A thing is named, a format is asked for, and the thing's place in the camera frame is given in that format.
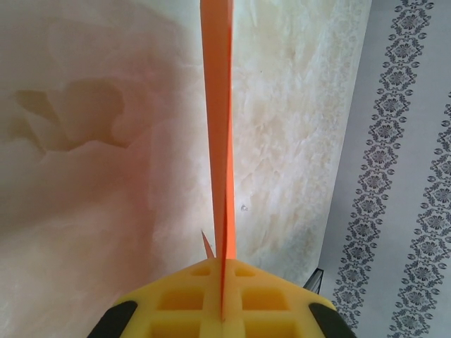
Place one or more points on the left aluminium frame post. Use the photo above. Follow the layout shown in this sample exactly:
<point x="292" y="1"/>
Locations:
<point x="314" y="281"/>

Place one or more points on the orange paper sheet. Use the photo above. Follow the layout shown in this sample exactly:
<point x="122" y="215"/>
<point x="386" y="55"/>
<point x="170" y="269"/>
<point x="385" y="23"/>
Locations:
<point x="218" y="105"/>

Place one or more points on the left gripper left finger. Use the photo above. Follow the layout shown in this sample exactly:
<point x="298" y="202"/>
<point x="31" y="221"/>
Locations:
<point x="176" y="303"/>

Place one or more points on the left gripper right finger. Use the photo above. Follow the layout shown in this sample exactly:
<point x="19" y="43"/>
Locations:
<point x="275" y="306"/>

